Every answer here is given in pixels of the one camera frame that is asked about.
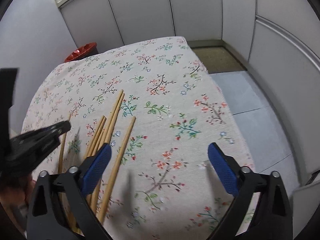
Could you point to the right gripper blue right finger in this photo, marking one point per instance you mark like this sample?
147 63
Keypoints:
272 218

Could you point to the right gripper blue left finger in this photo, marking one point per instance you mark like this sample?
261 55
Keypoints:
46 216

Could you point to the person's left hand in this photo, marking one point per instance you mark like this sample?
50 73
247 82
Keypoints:
14 197

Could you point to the floral tablecloth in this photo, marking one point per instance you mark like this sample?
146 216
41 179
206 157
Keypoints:
166 187

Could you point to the red trash bin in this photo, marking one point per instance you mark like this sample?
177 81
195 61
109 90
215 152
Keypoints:
82 52

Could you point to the brown floor mat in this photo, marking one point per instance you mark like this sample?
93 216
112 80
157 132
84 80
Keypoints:
218 60

